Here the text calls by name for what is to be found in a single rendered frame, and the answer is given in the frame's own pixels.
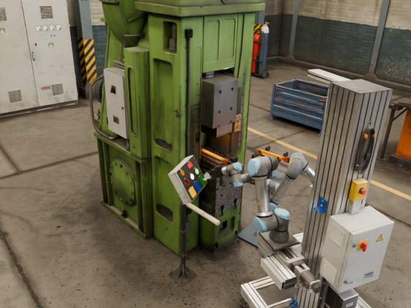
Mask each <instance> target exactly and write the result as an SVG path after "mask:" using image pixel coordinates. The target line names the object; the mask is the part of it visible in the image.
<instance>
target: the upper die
mask: <svg viewBox="0 0 411 308"><path fill-rule="evenodd" d="M201 131H203V132H205V133H207V134H210V135H212V136H215V137H216V138H217V137H219V136H222V135H224V134H228V133H231V132H232V123H231V122H230V123H229V124H226V125H223V126H218V127H217V128H214V129H212V128H209V127H207V126H205V125H202V124H201Z"/></svg>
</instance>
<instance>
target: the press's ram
mask: <svg viewBox="0 0 411 308"><path fill-rule="evenodd" d="M238 84H239V79H238V78H233V77H231V76H226V75H222V74H219V73H215V72H214V76H213V77H209V78H205V77H202V114H201V124H202V125H205V126H207V127H209V128H212V129H214V128H217V127H220V126H223V125H226V124H229V123H230V122H231V123H232V122H235V121H236V113H237V94H238Z"/></svg>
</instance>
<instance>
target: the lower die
mask: <svg viewBox="0 0 411 308"><path fill-rule="evenodd" d="M201 149H205V150H207V151H209V152H211V153H213V154H216V155H218V156H220V157H222V158H224V159H228V160H229V161H230V159H229V158H226V157H225V156H223V155H220V154H219V153H216V152H213V151H212V150H209V149H207V148H205V147H203V146H201ZM201 155H202V156H203V157H202V156H201V164H203V158H204V157H206V158H204V165H205V166H206V160H207V159H208V160H207V167H209V166H210V168H213V169H214V167H218V166H222V167H224V166H227V165H228V164H225V163H223V161H222V160H220V159H218V158H216V157H214V156H212V155H209V154H208V153H206V152H203V151H202V150H201ZM210 160H212V161H213V162H212V161H211V162H210Z"/></svg>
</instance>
